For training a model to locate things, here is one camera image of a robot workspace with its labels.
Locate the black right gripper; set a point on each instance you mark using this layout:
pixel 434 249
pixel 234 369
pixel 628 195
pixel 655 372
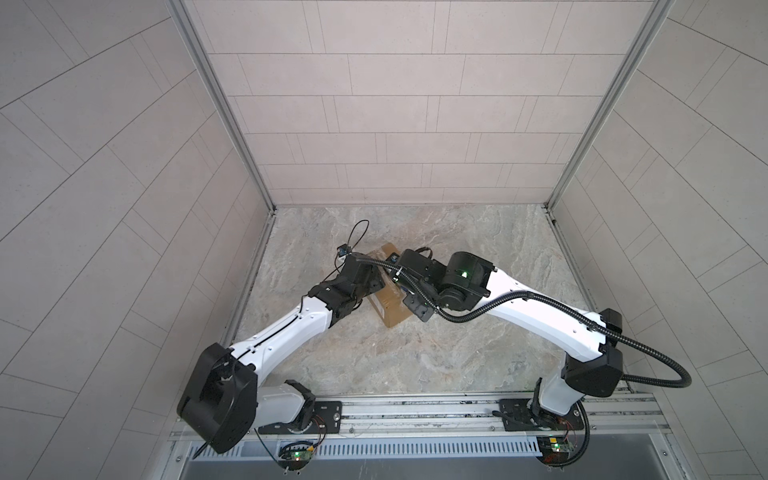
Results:
pixel 415 310

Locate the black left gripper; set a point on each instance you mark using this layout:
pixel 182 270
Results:
pixel 373 278

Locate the brown cardboard express box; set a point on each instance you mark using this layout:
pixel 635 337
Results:
pixel 388 302

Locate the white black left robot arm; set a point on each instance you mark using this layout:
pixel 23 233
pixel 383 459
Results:
pixel 224 399

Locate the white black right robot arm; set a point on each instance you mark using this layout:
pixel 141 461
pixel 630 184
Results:
pixel 469 286

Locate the left green circuit board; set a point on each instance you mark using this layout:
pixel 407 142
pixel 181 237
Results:
pixel 300 452

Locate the green circuit board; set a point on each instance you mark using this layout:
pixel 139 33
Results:
pixel 554 450
pixel 300 452

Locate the white slotted vent strip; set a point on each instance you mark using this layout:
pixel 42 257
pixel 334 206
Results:
pixel 429 448

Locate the right green circuit board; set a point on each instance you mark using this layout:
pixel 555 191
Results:
pixel 554 450

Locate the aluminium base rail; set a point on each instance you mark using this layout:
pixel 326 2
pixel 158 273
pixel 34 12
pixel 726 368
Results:
pixel 482 414

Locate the aluminium left corner post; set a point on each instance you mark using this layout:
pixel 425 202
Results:
pixel 180 14

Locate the aluminium corner post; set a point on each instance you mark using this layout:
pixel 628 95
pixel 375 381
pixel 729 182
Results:
pixel 647 32
pixel 180 14

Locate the aluminium right corner post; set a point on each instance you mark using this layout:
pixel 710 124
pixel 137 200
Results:
pixel 647 32

